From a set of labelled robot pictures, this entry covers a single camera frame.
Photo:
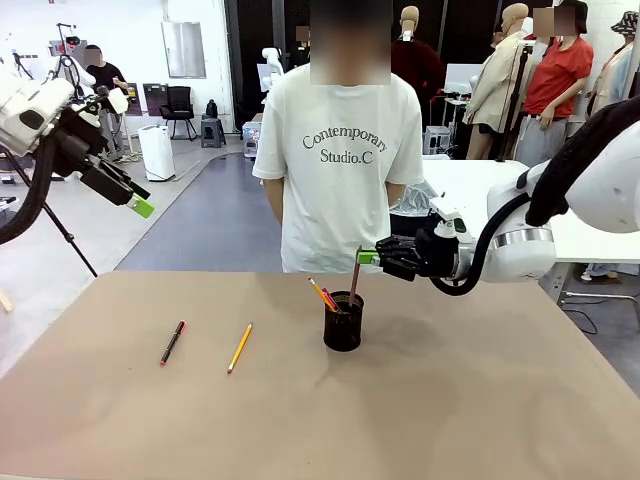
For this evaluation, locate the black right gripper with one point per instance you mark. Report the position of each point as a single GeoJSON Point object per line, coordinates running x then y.
{"type": "Point", "coordinates": [439, 252]}

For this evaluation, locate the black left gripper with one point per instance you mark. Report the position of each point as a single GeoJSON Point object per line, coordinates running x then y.
{"type": "Point", "coordinates": [75, 145]}

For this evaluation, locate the brown pen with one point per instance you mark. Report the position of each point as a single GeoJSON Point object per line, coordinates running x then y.
{"type": "Point", "coordinates": [355, 282]}

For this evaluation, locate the pink red pen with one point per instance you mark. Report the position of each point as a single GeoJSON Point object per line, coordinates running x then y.
{"type": "Point", "coordinates": [330, 299]}

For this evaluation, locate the yellow pencil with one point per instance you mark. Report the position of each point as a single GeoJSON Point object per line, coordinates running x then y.
{"type": "Point", "coordinates": [320, 291]}
{"type": "Point", "coordinates": [240, 348]}

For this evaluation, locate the black pen with red ends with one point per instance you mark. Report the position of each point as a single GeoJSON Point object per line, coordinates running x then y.
{"type": "Point", "coordinates": [173, 343]}

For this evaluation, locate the person's left forearm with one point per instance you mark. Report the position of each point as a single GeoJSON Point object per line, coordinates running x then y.
{"type": "Point", "coordinates": [395, 192]}

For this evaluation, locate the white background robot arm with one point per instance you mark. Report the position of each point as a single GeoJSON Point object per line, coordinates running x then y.
{"type": "Point", "coordinates": [84, 75]}
{"type": "Point", "coordinates": [272, 65]}

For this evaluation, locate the person's right forearm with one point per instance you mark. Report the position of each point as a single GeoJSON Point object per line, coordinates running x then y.
{"type": "Point", "coordinates": [273, 200]}

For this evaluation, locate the black mesh pen holder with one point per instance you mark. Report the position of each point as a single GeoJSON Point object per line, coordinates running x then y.
{"type": "Point", "coordinates": [344, 322]}

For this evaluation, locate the white air purifier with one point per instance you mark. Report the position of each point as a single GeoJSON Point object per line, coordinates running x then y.
{"type": "Point", "coordinates": [156, 152]}

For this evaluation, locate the clear plastic sheet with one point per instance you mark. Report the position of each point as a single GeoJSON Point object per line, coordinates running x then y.
{"type": "Point", "coordinates": [420, 196]}

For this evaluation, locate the person in white t-shirt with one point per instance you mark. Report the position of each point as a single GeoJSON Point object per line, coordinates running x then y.
{"type": "Point", "coordinates": [340, 190]}

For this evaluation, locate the black office chair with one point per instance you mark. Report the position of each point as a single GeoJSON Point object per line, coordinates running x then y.
{"type": "Point", "coordinates": [177, 107]}

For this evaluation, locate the grey stool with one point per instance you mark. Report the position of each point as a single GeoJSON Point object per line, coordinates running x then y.
{"type": "Point", "coordinates": [213, 131]}

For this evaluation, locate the white table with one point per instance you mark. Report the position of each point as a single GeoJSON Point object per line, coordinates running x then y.
{"type": "Point", "coordinates": [470, 175]}

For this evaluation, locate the seated person in black shirt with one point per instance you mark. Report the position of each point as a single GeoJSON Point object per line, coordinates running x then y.
{"type": "Point", "coordinates": [107, 75]}

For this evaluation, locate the black bag on stool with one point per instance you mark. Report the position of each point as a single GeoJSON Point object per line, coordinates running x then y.
{"type": "Point", "coordinates": [212, 107]}

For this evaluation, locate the white box cabinet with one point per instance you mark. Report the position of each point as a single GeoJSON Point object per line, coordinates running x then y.
{"type": "Point", "coordinates": [437, 140]}

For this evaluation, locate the computer tower with lights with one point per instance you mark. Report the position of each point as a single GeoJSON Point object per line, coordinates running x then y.
{"type": "Point", "coordinates": [250, 140]}

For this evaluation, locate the wooden strip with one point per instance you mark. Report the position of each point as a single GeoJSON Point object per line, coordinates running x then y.
{"type": "Point", "coordinates": [6, 301]}

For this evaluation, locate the white board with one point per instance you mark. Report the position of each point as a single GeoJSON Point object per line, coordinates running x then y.
{"type": "Point", "coordinates": [460, 77]}

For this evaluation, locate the mannequin in dark red sweater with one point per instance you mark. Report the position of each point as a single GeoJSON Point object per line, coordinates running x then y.
{"type": "Point", "coordinates": [417, 65]}

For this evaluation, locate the mannequin in beige jacket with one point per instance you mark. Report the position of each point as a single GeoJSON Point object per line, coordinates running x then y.
{"type": "Point", "coordinates": [495, 90]}

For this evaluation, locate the black tripod pole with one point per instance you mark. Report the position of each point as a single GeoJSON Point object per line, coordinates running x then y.
{"type": "Point", "coordinates": [515, 100]}

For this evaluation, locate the person in red t-shirt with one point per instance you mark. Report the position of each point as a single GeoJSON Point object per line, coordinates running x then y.
{"type": "Point", "coordinates": [557, 80]}

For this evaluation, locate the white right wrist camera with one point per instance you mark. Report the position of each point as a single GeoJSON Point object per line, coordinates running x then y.
{"type": "Point", "coordinates": [447, 212]}

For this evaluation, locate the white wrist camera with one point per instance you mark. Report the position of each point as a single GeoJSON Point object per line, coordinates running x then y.
{"type": "Point", "coordinates": [447, 212]}
{"type": "Point", "coordinates": [117, 100]}

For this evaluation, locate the black camera tripod leg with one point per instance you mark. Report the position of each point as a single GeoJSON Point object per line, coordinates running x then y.
{"type": "Point", "coordinates": [70, 240]}

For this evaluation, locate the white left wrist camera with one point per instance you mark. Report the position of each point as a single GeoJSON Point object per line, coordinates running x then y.
{"type": "Point", "coordinates": [117, 100]}

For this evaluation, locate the grey wall panel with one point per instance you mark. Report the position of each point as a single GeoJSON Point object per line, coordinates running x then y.
{"type": "Point", "coordinates": [183, 49]}

